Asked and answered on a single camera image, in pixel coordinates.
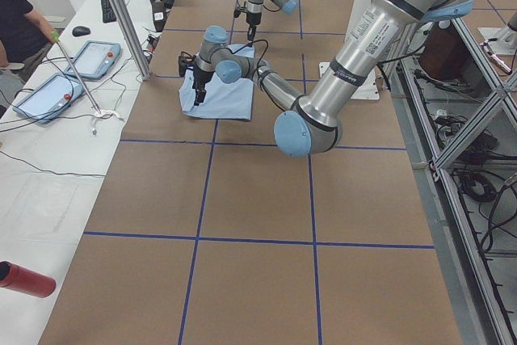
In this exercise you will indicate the grey aluminium frame post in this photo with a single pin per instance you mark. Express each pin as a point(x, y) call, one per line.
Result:
point(131, 38)

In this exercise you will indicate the near teach pendant tablet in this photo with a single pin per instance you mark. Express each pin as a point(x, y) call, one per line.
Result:
point(50, 99)

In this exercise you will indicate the red cylinder bottle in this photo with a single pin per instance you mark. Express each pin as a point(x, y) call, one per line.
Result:
point(21, 279)

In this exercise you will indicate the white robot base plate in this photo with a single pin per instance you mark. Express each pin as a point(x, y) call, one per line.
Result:
point(367, 90)

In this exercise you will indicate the person in black shirt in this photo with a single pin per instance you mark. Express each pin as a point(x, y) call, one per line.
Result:
point(26, 36)

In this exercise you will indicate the black keyboard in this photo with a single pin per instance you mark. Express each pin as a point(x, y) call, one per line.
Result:
point(108, 14)

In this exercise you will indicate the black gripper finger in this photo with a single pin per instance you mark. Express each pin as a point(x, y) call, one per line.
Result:
point(199, 96)
point(251, 32)

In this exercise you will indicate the black mount camera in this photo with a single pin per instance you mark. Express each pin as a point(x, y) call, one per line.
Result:
point(186, 62)
point(240, 10)

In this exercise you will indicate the far teach pendant tablet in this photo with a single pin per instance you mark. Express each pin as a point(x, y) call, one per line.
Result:
point(95, 58)

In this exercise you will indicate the light blue t-shirt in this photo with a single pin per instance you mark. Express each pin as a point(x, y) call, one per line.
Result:
point(228, 94)

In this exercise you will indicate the black computer mouse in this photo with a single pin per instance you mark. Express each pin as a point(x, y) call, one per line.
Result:
point(80, 31)

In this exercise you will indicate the teach pendant tablet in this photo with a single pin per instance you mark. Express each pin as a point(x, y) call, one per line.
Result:
point(50, 99)
point(95, 58)

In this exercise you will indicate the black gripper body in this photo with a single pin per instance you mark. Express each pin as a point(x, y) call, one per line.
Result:
point(199, 77)
point(254, 18)

